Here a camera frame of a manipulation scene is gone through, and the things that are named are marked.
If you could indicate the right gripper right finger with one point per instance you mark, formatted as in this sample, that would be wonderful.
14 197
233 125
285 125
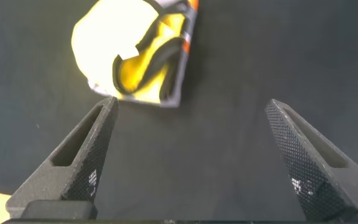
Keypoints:
315 174

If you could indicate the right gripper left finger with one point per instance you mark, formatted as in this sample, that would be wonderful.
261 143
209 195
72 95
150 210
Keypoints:
82 171

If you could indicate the yellow microfibre towel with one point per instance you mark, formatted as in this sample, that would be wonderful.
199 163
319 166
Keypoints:
110 40

